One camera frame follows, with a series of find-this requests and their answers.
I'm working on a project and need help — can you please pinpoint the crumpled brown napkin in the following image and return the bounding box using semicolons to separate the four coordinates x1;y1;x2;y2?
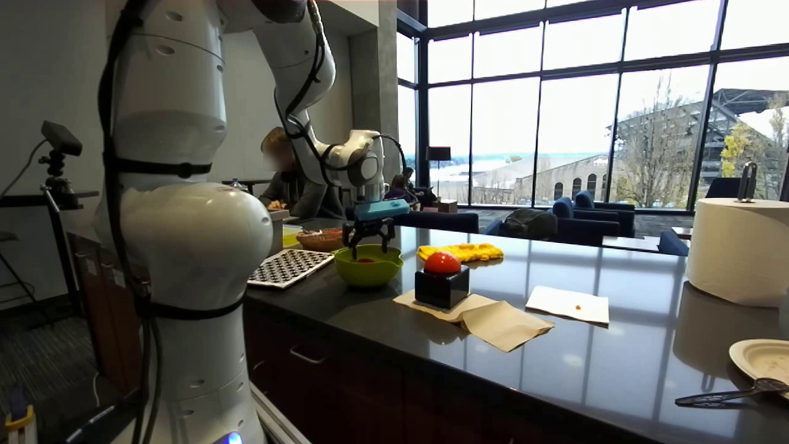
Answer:
747;374;789;401

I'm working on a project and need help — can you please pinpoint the red toy tomato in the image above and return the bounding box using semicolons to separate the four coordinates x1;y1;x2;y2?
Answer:
421;249;463;280

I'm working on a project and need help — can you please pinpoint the navy blue sofa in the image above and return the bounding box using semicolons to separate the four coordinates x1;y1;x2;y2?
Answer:
393;207;480;236

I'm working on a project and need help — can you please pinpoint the white plate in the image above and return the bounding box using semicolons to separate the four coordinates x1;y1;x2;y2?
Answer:
726;335;789;390

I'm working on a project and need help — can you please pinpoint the blue cushion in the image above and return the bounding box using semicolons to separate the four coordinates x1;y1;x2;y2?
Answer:
657;231;690;256

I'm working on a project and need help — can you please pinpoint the blue armchair with cushions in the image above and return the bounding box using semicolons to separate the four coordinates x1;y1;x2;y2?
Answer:
549;191;638;247

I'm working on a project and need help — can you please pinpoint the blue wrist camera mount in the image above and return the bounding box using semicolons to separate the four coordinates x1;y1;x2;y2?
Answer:
344;196;414;227

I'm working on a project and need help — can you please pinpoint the green plastic bowl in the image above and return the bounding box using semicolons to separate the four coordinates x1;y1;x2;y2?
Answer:
331;244;404;291

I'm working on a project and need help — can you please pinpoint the black camera on stand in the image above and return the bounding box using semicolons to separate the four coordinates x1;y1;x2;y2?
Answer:
39;118;87;213

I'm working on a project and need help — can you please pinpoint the yellow cloth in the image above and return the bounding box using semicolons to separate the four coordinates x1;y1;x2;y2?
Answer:
416;242;505;266

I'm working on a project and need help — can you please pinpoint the white paper napkin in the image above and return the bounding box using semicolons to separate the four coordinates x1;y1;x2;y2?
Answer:
522;282;615;326

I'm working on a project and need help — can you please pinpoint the dark backpack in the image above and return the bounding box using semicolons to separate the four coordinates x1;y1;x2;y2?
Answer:
500;207;562;242

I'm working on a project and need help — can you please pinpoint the yellow clamp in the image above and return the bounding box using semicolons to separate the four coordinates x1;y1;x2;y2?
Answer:
0;401;41;444

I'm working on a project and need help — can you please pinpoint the person in dark top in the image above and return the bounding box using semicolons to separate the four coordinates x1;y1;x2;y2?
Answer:
383;168;419;207

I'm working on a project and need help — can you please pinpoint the dark metal utensil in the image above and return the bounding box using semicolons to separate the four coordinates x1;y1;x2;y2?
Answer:
673;388;755;409

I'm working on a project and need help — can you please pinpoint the checkerboard calibration board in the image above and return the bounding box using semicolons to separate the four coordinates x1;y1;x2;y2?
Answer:
245;244;337;291

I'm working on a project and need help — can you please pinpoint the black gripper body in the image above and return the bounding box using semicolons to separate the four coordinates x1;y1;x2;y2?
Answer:
344;215;399;247

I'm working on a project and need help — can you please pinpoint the white paper towel roll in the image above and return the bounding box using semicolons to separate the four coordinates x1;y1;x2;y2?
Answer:
685;196;789;310

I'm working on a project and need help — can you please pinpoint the black cube box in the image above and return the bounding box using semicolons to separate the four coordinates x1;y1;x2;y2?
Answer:
411;264;472;311

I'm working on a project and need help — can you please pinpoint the dark wood counter cabinet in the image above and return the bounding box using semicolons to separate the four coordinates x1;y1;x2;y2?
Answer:
245;296;652;444

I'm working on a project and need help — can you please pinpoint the seated person in grey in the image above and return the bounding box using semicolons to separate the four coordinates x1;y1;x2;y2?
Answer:
256;125;348;223

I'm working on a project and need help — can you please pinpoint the black window frame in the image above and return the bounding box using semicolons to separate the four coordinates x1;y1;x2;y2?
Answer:
398;0;789;213

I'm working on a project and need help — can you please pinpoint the brown paper napkin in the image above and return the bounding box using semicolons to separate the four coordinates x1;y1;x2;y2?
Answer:
456;300;556;353
393;289;499;326

